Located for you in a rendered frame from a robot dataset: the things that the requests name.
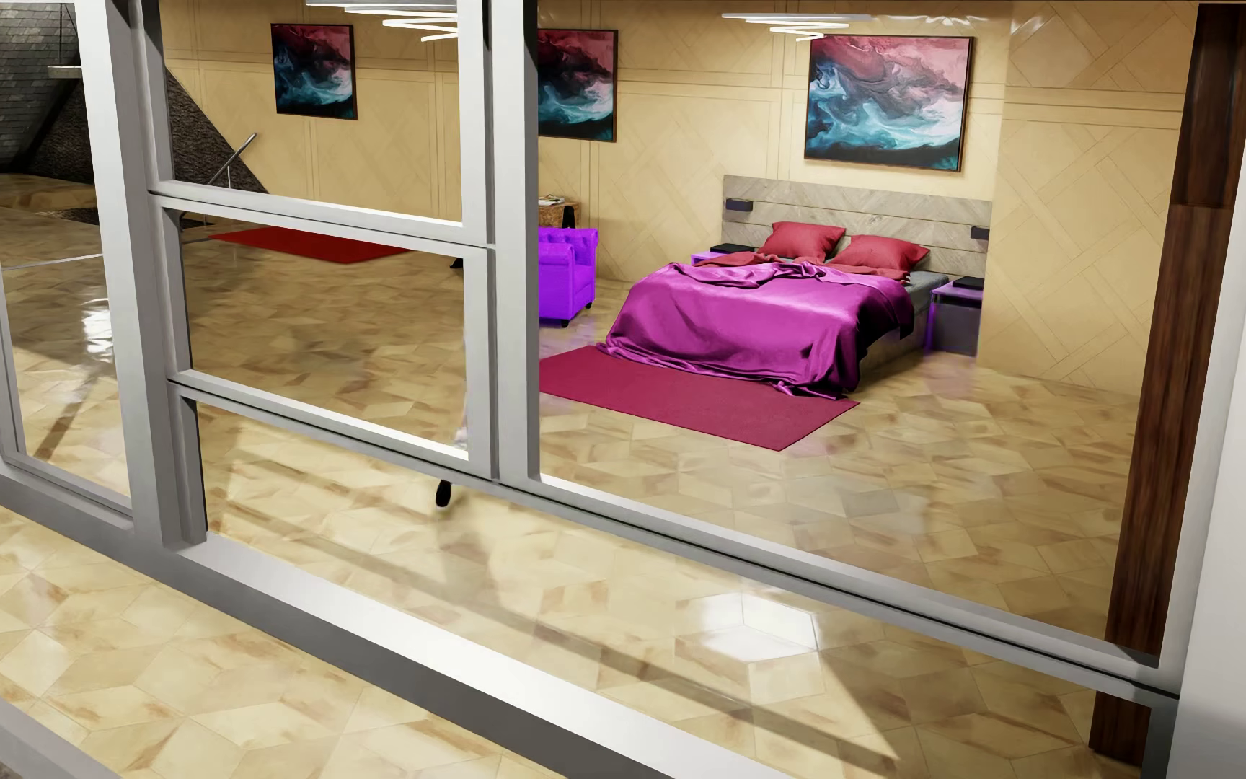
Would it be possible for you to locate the magenta satin bed blanket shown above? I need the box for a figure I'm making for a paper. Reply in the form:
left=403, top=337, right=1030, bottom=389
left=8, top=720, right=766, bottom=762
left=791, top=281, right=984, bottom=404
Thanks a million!
left=599, top=260, right=916, bottom=400

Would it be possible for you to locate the crimson bedside rug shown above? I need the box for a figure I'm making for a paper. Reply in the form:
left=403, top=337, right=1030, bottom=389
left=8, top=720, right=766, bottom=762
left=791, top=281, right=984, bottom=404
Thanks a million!
left=539, top=345, right=860, bottom=452

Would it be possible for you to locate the purple armchair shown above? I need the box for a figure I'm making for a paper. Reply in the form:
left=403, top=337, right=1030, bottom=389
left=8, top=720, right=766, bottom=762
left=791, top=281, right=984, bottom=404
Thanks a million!
left=539, top=226, right=601, bottom=328

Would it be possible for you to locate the red pillow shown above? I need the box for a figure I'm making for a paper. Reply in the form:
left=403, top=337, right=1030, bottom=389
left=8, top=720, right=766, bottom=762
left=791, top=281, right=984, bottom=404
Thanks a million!
left=829, top=234, right=932, bottom=279
left=758, top=221, right=847, bottom=264

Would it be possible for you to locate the red floor rug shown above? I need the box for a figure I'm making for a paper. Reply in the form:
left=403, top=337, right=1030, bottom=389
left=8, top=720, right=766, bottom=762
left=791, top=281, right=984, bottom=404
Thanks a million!
left=206, top=225, right=413, bottom=265

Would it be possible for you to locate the large abstract red blue painting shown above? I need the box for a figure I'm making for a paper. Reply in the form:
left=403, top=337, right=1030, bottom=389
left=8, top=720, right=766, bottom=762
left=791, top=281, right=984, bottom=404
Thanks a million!
left=805, top=35, right=975, bottom=173

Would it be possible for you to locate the metal stair handrail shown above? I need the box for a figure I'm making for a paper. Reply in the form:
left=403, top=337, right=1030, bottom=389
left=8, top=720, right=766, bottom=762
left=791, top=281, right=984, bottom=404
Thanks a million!
left=182, top=132, right=259, bottom=229

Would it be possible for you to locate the dark brown wooden column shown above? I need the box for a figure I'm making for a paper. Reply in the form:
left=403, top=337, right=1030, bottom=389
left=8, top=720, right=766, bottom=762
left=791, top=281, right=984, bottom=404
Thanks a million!
left=1088, top=0, right=1246, bottom=770

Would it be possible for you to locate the dark stone staircase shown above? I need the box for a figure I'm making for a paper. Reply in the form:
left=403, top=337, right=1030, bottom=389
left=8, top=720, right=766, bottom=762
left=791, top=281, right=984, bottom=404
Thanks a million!
left=0, top=0, right=268, bottom=196

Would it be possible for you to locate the grey window frame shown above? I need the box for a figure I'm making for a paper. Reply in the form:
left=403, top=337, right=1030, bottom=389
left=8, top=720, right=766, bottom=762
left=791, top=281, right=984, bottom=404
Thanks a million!
left=0, top=0, right=1246, bottom=779

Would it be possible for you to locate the grey wooden bed frame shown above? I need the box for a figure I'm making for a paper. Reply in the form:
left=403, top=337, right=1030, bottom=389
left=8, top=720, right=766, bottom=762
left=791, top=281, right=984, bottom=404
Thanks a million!
left=723, top=175, right=993, bottom=380

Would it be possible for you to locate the white ring ceiling light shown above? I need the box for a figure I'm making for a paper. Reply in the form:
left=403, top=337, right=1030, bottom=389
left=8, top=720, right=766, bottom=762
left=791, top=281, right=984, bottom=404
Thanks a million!
left=305, top=0, right=459, bottom=43
left=720, top=11, right=873, bottom=43

